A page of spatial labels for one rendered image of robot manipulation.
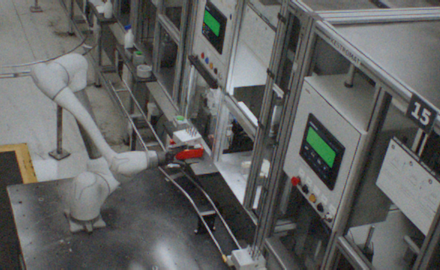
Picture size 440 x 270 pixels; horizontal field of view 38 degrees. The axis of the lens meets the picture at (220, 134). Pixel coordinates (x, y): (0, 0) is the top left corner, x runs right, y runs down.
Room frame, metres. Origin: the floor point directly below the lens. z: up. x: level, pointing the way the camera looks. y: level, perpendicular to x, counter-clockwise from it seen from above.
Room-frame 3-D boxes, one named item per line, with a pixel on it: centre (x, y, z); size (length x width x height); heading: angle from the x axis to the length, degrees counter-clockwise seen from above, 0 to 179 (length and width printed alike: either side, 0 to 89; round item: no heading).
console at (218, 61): (3.13, 0.02, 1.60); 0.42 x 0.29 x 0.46; 28
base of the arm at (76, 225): (2.48, 0.62, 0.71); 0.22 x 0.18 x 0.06; 28
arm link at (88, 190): (2.51, 0.62, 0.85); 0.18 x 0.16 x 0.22; 161
